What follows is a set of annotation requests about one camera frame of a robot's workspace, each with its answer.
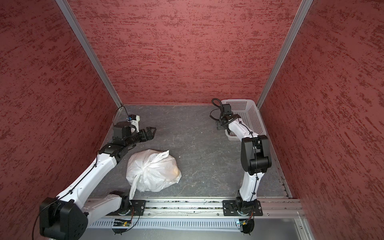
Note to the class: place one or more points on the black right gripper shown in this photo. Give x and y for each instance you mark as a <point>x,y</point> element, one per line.
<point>219,125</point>

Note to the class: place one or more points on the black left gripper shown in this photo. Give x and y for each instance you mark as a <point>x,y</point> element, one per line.
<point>150,136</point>

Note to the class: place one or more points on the white plastic bag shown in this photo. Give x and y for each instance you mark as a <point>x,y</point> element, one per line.
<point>152,171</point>

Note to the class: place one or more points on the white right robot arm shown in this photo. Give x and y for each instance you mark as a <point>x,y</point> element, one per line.
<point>255,156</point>

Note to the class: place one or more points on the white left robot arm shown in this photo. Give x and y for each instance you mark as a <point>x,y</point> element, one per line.
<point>68,215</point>

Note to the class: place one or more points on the white perforated plastic basket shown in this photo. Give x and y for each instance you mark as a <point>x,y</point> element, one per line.
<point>249,114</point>

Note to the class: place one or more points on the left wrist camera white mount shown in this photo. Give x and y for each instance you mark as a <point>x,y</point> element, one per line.
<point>134,120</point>

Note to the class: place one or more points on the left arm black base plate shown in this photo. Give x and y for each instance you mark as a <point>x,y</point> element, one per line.
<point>136,207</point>

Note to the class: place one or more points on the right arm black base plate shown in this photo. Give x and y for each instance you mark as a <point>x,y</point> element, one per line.
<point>231,207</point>

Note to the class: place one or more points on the white slotted cable duct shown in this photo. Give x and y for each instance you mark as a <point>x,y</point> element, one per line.
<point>169,224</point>

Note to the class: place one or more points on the aluminium front mounting rail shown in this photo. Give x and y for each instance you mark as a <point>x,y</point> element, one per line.
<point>210,207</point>

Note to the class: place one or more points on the aluminium right corner post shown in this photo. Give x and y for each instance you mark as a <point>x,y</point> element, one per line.
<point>290,37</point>

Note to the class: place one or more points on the aluminium corner post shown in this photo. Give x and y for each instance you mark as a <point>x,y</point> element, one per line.
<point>82,38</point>
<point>290,37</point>

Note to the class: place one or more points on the aluminium left corner post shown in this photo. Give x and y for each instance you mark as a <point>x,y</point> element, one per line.
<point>82,38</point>

